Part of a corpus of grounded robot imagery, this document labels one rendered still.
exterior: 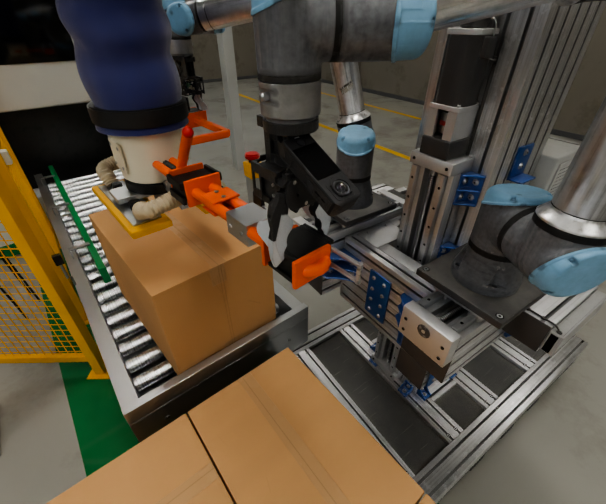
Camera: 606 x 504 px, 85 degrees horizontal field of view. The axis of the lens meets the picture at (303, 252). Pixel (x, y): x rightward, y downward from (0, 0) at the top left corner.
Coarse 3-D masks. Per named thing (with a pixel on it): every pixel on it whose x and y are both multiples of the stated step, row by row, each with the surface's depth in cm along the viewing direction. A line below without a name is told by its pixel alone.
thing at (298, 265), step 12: (300, 228) 54; (288, 240) 51; (300, 240) 51; (312, 240) 51; (264, 252) 52; (288, 252) 49; (300, 252) 49; (312, 252) 49; (324, 252) 50; (264, 264) 54; (288, 264) 50; (300, 264) 47; (288, 276) 51; (300, 276) 48
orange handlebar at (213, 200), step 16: (208, 128) 112; (224, 128) 106; (192, 144) 98; (176, 160) 82; (192, 192) 69; (208, 192) 67; (224, 192) 67; (208, 208) 67; (224, 208) 62; (256, 240) 55; (304, 272) 48; (320, 272) 48
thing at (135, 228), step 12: (120, 180) 101; (96, 192) 94; (108, 192) 93; (108, 204) 88; (120, 204) 87; (132, 204) 83; (120, 216) 83; (132, 216) 82; (132, 228) 79; (144, 228) 79; (156, 228) 81
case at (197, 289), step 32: (96, 224) 117; (192, 224) 117; (224, 224) 117; (128, 256) 101; (160, 256) 101; (192, 256) 101; (224, 256) 101; (256, 256) 107; (128, 288) 119; (160, 288) 89; (192, 288) 95; (224, 288) 104; (256, 288) 114; (160, 320) 92; (192, 320) 100; (224, 320) 110; (256, 320) 122; (192, 352) 106
